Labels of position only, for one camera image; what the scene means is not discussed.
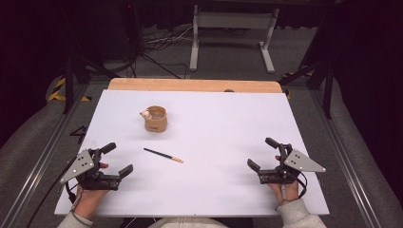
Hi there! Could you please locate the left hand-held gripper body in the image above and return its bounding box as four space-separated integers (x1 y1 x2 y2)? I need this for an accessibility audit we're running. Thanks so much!
59 147 124 192

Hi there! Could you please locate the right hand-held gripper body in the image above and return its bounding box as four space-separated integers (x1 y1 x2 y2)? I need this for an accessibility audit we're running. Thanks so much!
258 142 327 186

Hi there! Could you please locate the person's right hand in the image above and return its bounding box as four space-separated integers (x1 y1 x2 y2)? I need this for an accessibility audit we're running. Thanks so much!
267 154 300 207

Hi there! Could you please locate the person's left hand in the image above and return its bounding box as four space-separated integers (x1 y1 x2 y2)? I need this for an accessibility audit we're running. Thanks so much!
73 161 110 220

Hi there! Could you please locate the black tape floor mark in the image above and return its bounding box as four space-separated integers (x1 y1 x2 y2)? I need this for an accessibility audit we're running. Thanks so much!
69 125 88 145

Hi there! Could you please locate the dark chopstick with light tip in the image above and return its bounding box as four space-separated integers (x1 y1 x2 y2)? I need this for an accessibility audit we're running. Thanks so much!
143 147 185 164

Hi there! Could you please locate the wooden cup with animal figure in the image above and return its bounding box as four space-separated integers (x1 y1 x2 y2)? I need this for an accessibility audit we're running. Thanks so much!
139 104 168 134

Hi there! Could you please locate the white table cover board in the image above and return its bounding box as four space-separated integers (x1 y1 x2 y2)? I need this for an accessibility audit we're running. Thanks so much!
53 89 331 219

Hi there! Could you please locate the black tripod stand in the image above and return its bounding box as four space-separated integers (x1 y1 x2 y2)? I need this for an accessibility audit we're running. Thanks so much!
278 12 337 121
60 37 123 116

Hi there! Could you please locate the person's lap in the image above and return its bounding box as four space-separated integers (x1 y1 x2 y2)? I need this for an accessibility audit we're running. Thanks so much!
154 217 230 228

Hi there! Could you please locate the white metal stand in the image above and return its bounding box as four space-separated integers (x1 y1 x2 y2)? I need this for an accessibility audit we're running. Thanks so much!
188 4 280 75

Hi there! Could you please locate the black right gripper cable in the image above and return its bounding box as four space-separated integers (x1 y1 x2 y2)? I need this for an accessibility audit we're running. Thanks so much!
294 170 309 200

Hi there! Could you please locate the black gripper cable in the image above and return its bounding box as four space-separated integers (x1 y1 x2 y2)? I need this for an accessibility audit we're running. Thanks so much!
24 151 83 228
294 170 309 200

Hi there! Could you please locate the aluminium floor rail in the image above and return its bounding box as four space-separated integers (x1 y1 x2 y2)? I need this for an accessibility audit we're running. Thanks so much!
308 88 386 228
0 83 90 228

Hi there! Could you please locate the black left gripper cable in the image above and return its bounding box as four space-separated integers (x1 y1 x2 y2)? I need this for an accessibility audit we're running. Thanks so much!
24 151 83 228

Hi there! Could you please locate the bundle of floor cables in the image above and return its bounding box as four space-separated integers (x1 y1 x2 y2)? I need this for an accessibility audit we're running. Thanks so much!
104 23 195 80

